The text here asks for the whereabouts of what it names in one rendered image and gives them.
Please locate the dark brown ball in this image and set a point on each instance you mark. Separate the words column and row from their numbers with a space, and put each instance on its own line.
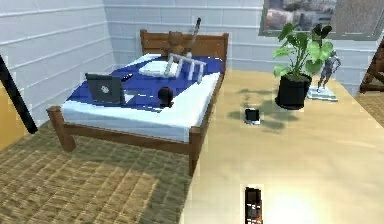
column 165, row 96

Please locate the white slatted rack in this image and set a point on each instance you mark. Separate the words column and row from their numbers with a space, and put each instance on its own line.
column 186, row 60

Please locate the white pillow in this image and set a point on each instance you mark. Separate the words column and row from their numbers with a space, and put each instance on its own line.
column 154, row 68

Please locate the small black box device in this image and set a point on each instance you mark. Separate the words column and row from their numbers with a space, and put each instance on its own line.
column 252, row 115

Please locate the brown wooden bed blue cover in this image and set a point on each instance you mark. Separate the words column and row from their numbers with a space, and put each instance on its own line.
column 133, row 133

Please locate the brown teddy bear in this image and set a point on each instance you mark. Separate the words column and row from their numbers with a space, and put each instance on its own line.
column 174, row 43

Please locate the dark grey laptop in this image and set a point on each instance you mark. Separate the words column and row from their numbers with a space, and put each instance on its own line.
column 105, row 89

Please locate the green plant in black pot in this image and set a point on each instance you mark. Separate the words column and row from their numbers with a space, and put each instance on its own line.
column 293, row 91

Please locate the black remote control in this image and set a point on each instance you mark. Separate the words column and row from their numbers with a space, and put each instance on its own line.
column 253, row 203

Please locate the grey figure statue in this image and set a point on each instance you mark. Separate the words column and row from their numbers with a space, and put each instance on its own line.
column 327, row 70

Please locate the grey framed window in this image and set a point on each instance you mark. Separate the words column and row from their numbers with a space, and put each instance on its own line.
column 300, row 15

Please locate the black slanted bar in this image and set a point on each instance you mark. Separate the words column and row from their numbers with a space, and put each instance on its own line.
column 16, row 96

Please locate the brown wooden chair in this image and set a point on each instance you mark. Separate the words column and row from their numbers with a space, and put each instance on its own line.
column 375, row 71

